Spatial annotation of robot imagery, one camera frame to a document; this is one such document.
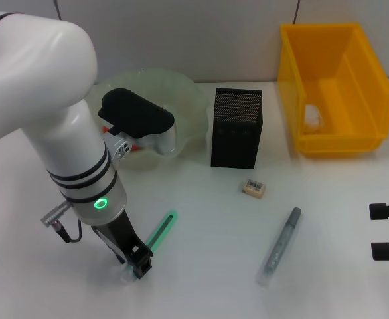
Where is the grey marker pen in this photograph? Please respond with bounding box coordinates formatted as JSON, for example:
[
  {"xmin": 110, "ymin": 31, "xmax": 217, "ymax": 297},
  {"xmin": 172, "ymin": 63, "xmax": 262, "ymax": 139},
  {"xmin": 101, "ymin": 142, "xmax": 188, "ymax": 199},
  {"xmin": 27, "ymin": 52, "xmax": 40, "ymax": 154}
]
[{"xmin": 256, "ymin": 207, "xmax": 303, "ymax": 288}]

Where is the silver plug gripper cable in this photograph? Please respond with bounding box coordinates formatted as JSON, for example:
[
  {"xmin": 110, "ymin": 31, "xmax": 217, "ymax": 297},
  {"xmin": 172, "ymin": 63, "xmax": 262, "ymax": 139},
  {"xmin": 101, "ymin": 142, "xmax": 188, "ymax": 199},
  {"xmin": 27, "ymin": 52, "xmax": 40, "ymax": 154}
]
[{"xmin": 40, "ymin": 201, "xmax": 83, "ymax": 244}]

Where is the white paper ball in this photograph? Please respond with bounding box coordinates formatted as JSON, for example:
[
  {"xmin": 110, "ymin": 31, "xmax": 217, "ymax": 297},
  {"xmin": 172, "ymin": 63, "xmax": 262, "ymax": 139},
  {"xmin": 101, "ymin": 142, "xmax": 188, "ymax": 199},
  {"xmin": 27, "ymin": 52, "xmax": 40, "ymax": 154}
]
[{"xmin": 304, "ymin": 104, "xmax": 325, "ymax": 134}]

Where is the mint green utility knife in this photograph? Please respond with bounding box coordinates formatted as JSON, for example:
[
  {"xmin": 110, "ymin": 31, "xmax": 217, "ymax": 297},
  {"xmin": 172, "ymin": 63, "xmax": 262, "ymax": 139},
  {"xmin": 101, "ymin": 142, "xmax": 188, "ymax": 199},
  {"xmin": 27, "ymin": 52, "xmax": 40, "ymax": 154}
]
[{"xmin": 120, "ymin": 209, "xmax": 179, "ymax": 286}]

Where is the black mesh pen holder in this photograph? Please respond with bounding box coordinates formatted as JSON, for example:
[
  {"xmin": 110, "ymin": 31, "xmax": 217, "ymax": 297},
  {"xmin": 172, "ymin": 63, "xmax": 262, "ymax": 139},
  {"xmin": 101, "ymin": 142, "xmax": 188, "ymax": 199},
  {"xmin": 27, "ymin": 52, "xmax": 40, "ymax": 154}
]
[{"xmin": 210, "ymin": 87, "xmax": 264, "ymax": 170}]

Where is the pale green glass bowl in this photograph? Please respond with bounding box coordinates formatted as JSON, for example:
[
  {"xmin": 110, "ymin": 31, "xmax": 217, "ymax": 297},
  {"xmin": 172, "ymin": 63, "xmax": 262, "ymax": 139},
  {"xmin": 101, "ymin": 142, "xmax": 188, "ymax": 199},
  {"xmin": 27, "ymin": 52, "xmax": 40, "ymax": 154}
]
[{"xmin": 88, "ymin": 68, "xmax": 208, "ymax": 172}]

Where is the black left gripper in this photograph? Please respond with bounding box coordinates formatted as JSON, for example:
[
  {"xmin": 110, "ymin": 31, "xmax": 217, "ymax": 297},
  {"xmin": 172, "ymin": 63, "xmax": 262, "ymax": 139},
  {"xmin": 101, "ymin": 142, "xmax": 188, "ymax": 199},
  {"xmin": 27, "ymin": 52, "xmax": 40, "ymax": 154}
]
[{"xmin": 90, "ymin": 211, "xmax": 154, "ymax": 280}]

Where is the beige eraser with barcode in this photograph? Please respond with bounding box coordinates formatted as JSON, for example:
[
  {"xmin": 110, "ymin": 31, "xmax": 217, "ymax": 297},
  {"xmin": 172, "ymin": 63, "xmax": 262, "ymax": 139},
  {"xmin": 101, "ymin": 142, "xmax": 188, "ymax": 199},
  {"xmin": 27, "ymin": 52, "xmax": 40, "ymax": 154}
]
[{"xmin": 238, "ymin": 178, "xmax": 268, "ymax": 199}]

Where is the yellow plastic storage bin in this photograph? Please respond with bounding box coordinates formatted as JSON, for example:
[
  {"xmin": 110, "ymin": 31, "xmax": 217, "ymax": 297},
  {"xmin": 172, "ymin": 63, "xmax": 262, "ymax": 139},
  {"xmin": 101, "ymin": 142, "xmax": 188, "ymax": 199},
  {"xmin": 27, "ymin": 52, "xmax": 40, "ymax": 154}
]
[{"xmin": 277, "ymin": 22, "xmax": 389, "ymax": 159}]

